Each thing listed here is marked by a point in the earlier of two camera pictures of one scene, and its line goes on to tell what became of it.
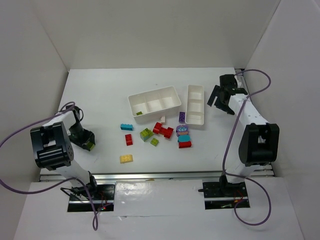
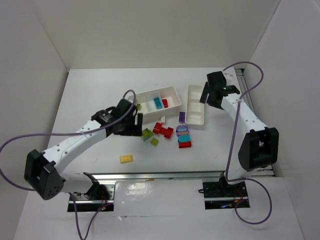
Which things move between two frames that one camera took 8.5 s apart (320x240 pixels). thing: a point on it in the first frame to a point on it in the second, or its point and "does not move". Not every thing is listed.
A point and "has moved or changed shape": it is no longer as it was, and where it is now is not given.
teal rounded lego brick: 184,138 does not move
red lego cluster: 158,128 does not move
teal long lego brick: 127,127 has moved or changed shape
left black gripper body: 83,136 to 135,125
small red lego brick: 129,140 to 165,102
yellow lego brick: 126,158 does not move
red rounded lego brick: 185,144 does not move
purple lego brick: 181,117 does not move
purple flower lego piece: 182,130 does not move
